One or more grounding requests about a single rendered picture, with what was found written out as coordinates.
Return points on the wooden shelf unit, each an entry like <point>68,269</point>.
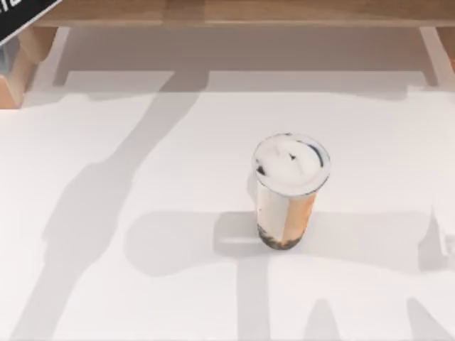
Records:
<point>227,14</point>

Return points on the orange and white drink cup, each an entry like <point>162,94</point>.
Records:
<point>284,199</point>

